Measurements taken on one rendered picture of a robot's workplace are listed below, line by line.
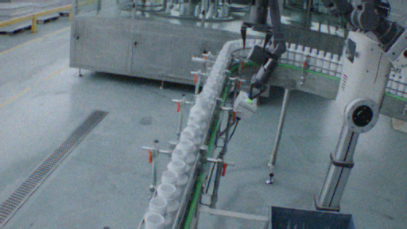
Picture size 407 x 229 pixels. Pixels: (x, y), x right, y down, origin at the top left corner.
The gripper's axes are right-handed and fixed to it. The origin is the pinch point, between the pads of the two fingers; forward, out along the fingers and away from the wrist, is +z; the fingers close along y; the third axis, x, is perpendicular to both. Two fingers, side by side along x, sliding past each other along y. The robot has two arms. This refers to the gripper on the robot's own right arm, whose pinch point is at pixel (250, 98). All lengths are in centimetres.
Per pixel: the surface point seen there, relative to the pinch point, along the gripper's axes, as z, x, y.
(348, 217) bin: 5, 45, 50
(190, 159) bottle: 6, -15, 59
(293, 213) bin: 12, 26, 50
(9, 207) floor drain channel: 158, -103, -13
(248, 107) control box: 3.2, 0.6, 3.6
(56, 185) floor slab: 151, -85, -55
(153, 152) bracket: 15, -25, 50
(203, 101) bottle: 0.5, -18.1, 29.1
